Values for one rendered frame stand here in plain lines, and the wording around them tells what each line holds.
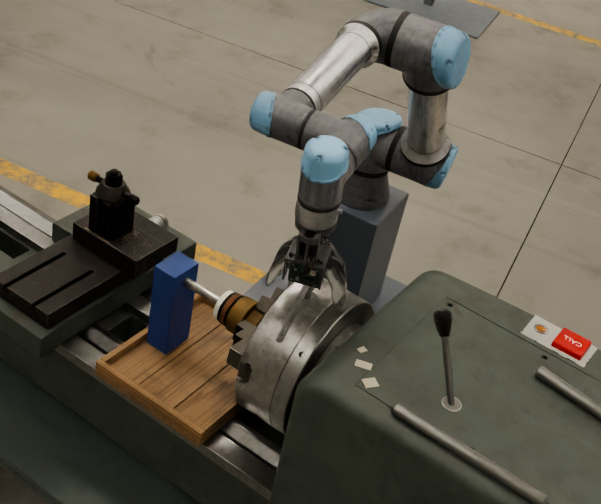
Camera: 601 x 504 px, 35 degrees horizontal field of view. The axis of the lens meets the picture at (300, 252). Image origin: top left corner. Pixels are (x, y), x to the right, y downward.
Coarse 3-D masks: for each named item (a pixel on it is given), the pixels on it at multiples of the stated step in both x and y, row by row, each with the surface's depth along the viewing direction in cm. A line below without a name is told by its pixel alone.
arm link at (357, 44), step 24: (360, 24) 187; (384, 24) 189; (336, 48) 182; (360, 48) 184; (384, 48) 190; (312, 72) 174; (336, 72) 177; (264, 96) 167; (288, 96) 168; (312, 96) 170; (264, 120) 166; (288, 120) 165; (288, 144) 168
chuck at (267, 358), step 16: (288, 288) 186; (320, 288) 188; (288, 304) 183; (304, 304) 183; (320, 304) 184; (272, 320) 182; (304, 320) 181; (256, 336) 182; (272, 336) 181; (288, 336) 180; (256, 352) 182; (272, 352) 180; (288, 352) 179; (256, 368) 182; (272, 368) 180; (240, 384) 185; (256, 384) 183; (272, 384) 181; (240, 400) 189; (256, 400) 185
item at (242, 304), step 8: (232, 296) 200; (240, 296) 200; (248, 296) 201; (224, 304) 199; (232, 304) 199; (240, 304) 198; (248, 304) 198; (256, 304) 198; (224, 312) 198; (232, 312) 197; (240, 312) 197; (248, 312) 196; (256, 312) 198; (224, 320) 199; (232, 320) 197; (240, 320) 196; (248, 320) 197; (256, 320) 196; (232, 328) 198
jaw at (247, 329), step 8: (240, 328) 194; (248, 328) 194; (240, 336) 191; (248, 336) 192; (232, 344) 192; (240, 344) 188; (232, 352) 187; (240, 352) 186; (232, 360) 187; (240, 360) 186; (240, 368) 185; (248, 368) 184; (240, 376) 185; (248, 376) 184
